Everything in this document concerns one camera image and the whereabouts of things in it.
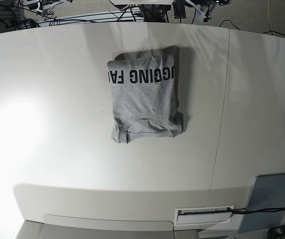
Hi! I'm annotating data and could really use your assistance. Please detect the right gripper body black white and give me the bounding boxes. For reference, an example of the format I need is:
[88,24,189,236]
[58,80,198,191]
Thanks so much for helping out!
[37,0,72,12]

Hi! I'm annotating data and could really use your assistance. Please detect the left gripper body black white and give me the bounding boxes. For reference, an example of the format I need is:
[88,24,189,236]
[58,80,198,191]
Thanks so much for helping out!
[186,0,229,15]

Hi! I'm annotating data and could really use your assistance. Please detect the grey T-shirt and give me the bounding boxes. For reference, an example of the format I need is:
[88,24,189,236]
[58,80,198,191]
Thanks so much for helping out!
[107,47,183,143]

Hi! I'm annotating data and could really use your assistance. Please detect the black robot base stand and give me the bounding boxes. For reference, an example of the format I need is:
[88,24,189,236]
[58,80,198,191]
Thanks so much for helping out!
[138,4,173,23]

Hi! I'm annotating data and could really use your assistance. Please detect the blue-grey tablet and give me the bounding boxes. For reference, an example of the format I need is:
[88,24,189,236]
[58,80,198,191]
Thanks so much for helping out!
[238,173,285,233]

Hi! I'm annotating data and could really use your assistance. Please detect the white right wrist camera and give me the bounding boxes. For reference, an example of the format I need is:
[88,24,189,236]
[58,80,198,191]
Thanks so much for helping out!
[36,9,46,17]

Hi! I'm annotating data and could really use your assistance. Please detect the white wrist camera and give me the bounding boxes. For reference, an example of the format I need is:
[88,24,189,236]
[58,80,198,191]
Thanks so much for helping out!
[36,9,46,17]
[198,13,211,23]

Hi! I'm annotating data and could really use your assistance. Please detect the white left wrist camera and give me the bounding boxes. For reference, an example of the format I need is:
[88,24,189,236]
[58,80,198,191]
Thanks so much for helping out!
[198,13,211,23]

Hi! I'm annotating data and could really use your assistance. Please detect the black cable on table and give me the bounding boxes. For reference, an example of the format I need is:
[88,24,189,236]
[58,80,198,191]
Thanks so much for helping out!
[219,20,285,63]

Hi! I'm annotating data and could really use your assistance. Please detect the yellow cable on floor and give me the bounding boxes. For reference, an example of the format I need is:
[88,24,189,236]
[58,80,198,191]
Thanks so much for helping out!
[268,0,275,35]

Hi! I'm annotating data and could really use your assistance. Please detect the black cable over tablet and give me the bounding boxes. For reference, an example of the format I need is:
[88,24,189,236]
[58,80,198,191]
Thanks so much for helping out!
[227,205,285,215]

